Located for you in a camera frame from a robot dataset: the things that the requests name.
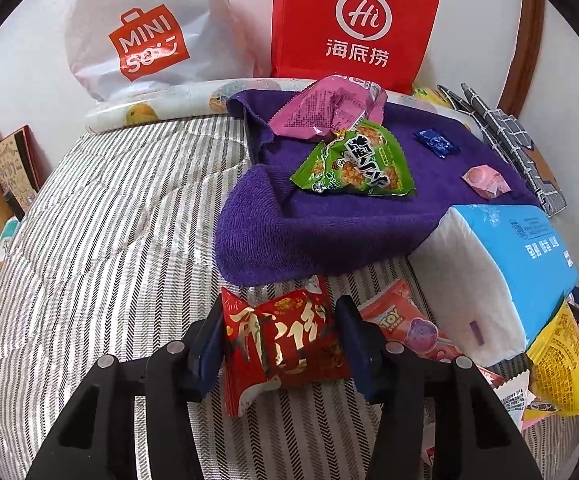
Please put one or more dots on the pink cartoon snack packet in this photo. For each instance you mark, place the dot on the pink cartoon snack packet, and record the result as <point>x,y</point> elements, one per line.
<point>404,320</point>

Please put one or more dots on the purple towel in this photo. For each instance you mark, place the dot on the purple towel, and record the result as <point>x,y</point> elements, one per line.
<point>344,230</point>

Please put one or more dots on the small blue candy packet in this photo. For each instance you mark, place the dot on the small blue candy packet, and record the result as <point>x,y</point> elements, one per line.
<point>437,141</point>

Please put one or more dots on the yellow drink pack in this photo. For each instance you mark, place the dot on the yellow drink pack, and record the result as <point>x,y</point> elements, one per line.
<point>427,94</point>

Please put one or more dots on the brown wooden door frame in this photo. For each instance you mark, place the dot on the brown wooden door frame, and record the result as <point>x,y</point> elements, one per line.
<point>522,45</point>

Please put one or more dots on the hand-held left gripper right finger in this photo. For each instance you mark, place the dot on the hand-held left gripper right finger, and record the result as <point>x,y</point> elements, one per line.
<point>357,340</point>

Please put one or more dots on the magenta snack packet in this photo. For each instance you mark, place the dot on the magenta snack packet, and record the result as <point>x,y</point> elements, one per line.
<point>319,110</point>

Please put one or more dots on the white plastic bag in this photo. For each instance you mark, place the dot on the white plastic bag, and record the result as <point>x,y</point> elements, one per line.
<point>169,10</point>

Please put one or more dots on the pink yellow snack packet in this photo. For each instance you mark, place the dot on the pink yellow snack packet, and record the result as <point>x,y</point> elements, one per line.
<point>544,414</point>

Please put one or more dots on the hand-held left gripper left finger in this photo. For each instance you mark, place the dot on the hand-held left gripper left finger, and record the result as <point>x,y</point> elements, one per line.
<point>208,355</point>

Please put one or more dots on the striped quilt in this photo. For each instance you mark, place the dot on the striped quilt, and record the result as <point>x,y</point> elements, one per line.
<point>119,235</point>

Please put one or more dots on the teal white tube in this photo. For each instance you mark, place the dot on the teal white tube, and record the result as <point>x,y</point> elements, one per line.
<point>6,234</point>

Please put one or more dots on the red paper bag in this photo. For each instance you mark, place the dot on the red paper bag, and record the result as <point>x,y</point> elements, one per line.
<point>359,25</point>

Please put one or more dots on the small pink candy packet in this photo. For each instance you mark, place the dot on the small pink candy packet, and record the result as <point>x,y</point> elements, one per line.
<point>484,181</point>

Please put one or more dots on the white fruit print roll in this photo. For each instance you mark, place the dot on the white fruit print roll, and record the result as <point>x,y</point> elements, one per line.
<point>169,100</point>

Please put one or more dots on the grey checked cloth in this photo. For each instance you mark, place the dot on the grey checked cloth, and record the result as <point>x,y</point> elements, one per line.
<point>509,130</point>

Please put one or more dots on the white red snack packet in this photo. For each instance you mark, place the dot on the white red snack packet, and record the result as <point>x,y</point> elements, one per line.
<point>514,400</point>

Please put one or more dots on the beige patterned box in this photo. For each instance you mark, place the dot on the beige patterned box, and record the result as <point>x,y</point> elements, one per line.
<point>14,170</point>

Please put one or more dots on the blue tissue pack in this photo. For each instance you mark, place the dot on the blue tissue pack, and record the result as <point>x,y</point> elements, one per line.
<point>494,280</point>

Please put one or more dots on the green snack packet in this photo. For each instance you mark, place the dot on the green snack packet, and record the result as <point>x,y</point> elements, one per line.
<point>359,165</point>

